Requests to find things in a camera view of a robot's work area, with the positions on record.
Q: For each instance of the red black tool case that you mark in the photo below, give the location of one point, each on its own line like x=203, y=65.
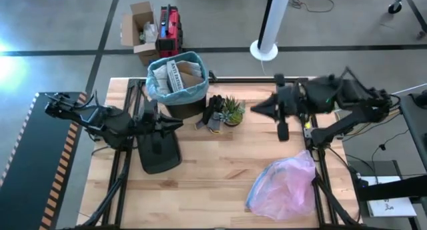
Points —
x=170, y=30

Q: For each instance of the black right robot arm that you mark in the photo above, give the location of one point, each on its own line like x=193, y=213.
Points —
x=350, y=100

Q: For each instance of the open cardboard box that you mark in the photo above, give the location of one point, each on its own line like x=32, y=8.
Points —
x=141, y=13

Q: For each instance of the clear plastic wrap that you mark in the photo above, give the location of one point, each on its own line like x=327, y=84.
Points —
x=149, y=31

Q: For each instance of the white paper booklet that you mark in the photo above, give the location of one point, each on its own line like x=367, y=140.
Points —
x=390, y=206

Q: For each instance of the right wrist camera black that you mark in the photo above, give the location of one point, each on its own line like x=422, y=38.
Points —
x=283, y=131

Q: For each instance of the pink plastic trash bag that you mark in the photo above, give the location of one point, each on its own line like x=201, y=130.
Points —
x=283, y=190

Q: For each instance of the brown cardboard piece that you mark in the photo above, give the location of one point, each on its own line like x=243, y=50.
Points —
x=193, y=78

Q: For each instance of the small black frame bracket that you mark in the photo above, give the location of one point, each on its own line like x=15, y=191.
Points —
x=213, y=76

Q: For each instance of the black bin with blue liner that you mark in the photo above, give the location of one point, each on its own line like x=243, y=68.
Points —
x=177, y=96

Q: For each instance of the potted succulent plant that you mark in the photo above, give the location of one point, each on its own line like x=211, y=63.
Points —
x=233, y=111

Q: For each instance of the cart leg with caster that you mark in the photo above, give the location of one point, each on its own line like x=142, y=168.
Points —
x=394, y=8

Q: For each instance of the black floor mat orange stripes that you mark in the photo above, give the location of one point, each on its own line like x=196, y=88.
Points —
x=30, y=163

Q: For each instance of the large white paper sheet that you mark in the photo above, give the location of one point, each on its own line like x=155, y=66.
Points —
x=161, y=80

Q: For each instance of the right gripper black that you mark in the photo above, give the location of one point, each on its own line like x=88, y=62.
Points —
x=288, y=100

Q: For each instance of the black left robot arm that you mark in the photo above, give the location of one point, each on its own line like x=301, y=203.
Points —
x=110, y=123

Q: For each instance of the black side desk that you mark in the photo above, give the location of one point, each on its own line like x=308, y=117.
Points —
x=417, y=123

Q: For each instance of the grey platform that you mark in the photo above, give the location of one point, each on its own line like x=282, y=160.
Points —
x=373, y=168

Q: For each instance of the black flat bar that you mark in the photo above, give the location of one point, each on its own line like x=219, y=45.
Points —
x=393, y=188

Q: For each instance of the black grey work glove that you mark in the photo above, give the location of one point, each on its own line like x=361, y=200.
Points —
x=215, y=105
x=213, y=124

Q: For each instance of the black plastic trash bin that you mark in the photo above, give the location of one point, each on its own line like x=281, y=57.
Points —
x=187, y=110

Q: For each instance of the white pole with round base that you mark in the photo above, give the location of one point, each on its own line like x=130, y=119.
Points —
x=272, y=20

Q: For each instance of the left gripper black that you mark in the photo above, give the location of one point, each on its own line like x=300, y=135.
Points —
x=150, y=120

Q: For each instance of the black aluminium table frame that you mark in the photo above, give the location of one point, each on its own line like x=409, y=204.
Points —
x=253, y=80

